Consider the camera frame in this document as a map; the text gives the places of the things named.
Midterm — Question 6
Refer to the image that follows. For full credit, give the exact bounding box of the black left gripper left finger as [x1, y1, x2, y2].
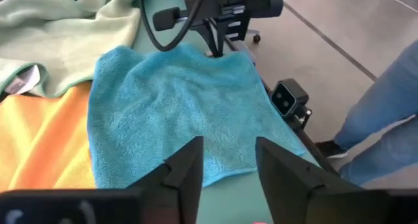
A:
[127, 135, 205, 224]

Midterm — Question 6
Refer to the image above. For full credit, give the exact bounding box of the office chair caster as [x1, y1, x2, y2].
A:
[243, 27, 262, 44]

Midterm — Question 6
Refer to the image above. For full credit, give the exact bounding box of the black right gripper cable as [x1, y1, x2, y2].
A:
[136, 0, 210, 52]

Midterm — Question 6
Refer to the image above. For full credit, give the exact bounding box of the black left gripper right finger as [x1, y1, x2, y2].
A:
[255, 136, 362, 224]

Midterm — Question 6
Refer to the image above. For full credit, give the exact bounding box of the small black depth camera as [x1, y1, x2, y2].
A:
[270, 78, 314, 131]

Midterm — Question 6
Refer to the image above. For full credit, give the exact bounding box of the light green microfiber towel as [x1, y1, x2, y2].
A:
[0, 0, 153, 99]

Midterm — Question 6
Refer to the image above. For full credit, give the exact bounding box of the person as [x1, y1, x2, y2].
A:
[315, 39, 418, 189]

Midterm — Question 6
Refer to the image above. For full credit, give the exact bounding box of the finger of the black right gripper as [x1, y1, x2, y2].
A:
[199, 18, 220, 58]
[217, 20, 231, 58]

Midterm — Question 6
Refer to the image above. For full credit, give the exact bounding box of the black table frame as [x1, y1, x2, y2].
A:
[225, 37, 340, 176]

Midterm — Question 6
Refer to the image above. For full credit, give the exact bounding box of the blue microfiber towel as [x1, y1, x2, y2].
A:
[86, 42, 308, 189]

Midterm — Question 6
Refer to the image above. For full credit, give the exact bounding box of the orange microfiber towel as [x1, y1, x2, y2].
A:
[0, 81, 97, 194]

